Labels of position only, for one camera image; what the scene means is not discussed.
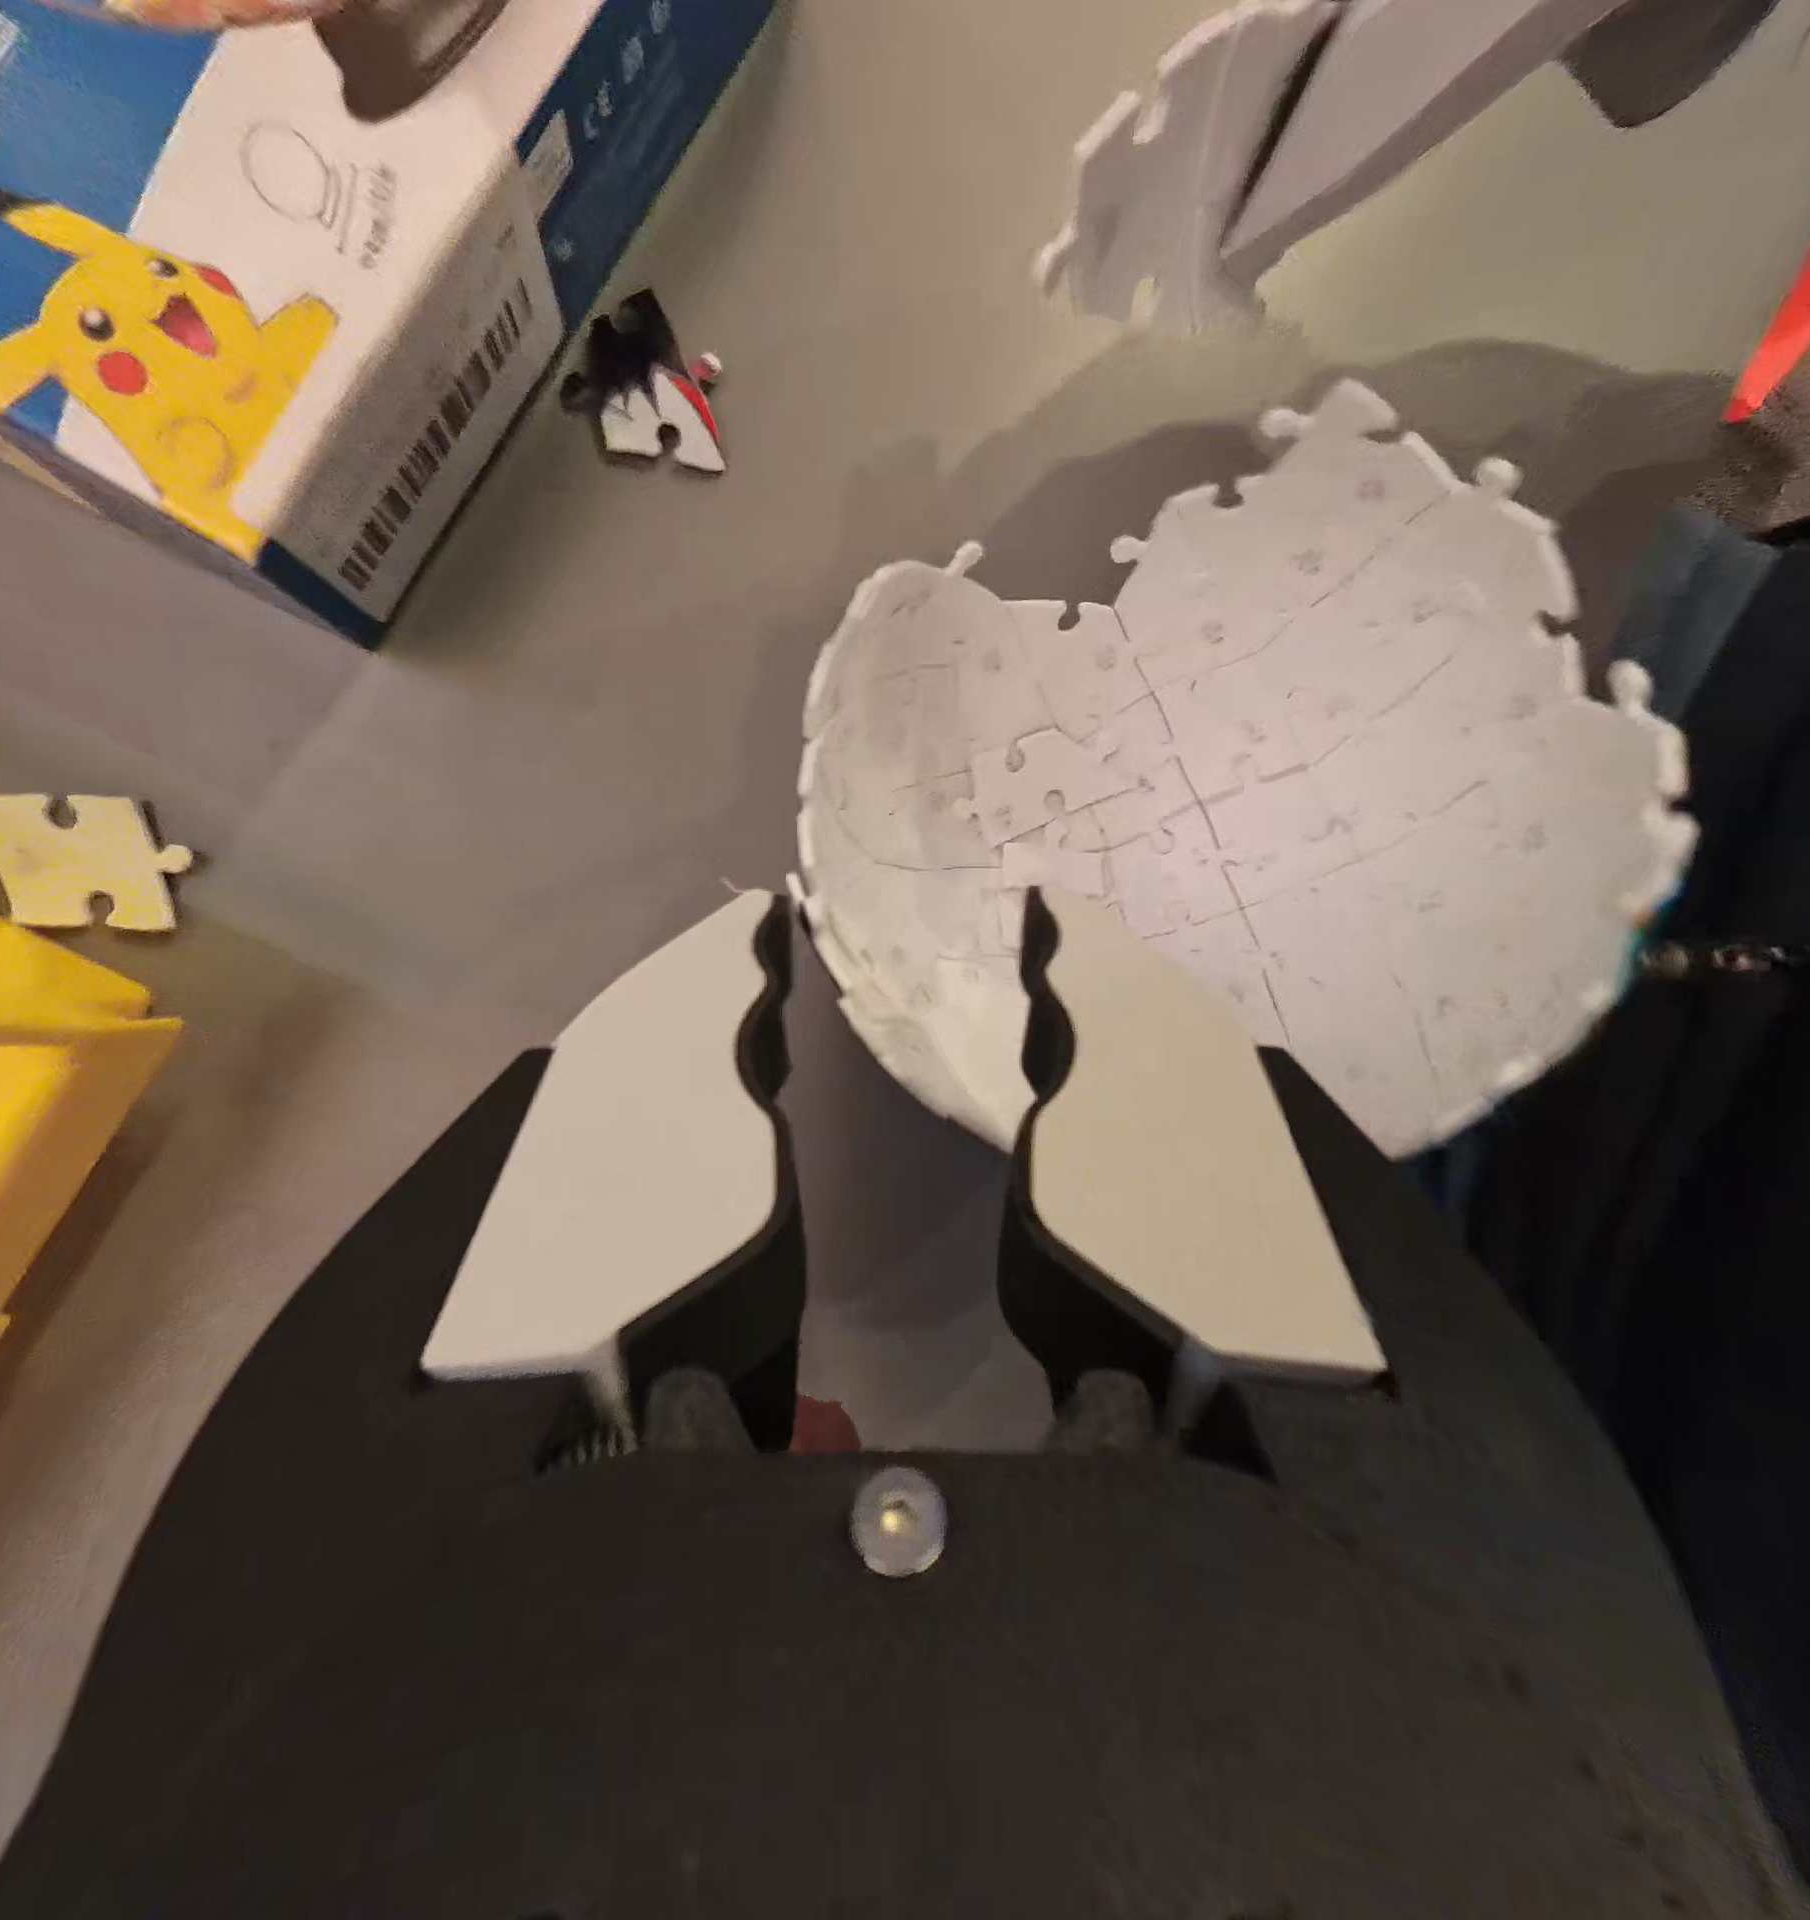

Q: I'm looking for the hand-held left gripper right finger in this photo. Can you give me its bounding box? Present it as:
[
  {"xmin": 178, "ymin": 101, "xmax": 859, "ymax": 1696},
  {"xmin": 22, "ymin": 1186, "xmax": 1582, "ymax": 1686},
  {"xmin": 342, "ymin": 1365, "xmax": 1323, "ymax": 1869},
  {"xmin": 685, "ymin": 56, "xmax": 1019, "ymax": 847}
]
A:
[{"xmin": 998, "ymin": 885, "xmax": 1391, "ymax": 1442}]

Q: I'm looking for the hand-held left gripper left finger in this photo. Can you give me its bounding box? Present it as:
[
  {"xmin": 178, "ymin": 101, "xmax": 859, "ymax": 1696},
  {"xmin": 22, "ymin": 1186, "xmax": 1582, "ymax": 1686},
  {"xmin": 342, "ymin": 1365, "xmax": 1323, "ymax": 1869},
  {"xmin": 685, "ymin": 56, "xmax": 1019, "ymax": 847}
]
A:
[{"xmin": 421, "ymin": 888, "xmax": 804, "ymax": 1448}]

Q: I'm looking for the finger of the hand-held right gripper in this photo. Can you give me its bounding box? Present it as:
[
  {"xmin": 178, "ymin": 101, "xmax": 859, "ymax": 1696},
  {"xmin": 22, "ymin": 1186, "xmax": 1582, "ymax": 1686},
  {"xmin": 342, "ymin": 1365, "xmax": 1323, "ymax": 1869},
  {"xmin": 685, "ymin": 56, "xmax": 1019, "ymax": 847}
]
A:
[{"xmin": 1217, "ymin": 0, "xmax": 1635, "ymax": 287}]

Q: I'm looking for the colourful puzzle ball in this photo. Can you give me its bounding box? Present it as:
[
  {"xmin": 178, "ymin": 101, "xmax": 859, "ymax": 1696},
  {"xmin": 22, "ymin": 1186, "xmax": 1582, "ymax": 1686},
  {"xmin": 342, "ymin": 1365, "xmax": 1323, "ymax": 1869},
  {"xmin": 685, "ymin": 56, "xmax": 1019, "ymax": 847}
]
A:
[{"xmin": 797, "ymin": 378, "xmax": 1698, "ymax": 1158}]

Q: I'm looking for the white puzzle piece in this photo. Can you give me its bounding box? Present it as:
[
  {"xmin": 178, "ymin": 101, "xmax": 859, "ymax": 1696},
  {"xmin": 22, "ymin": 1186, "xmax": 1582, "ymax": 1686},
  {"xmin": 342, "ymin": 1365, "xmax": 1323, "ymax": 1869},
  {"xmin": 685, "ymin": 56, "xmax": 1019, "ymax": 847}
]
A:
[{"xmin": 0, "ymin": 791, "xmax": 196, "ymax": 936}]

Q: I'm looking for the black red puzzle piece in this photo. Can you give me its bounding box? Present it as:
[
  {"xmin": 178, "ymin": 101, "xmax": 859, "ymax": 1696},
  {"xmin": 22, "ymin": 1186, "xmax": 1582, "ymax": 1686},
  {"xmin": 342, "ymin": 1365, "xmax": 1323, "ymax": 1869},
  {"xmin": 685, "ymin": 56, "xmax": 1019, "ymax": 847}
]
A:
[{"xmin": 560, "ymin": 287, "xmax": 729, "ymax": 474}]

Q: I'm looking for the blue puzzle box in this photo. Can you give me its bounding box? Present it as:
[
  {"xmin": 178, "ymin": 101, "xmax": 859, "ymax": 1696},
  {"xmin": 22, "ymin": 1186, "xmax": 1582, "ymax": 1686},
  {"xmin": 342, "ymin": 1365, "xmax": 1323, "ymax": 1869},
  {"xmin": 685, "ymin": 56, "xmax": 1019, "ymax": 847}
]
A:
[{"xmin": 0, "ymin": 0, "xmax": 779, "ymax": 651}]

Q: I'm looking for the black strap with buckle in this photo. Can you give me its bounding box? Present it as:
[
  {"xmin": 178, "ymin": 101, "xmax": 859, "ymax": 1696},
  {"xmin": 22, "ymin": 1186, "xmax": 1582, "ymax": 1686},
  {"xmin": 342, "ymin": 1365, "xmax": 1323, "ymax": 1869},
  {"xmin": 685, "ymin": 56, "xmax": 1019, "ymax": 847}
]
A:
[{"xmin": 1638, "ymin": 936, "xmax": 1810, "ymax": 980}]

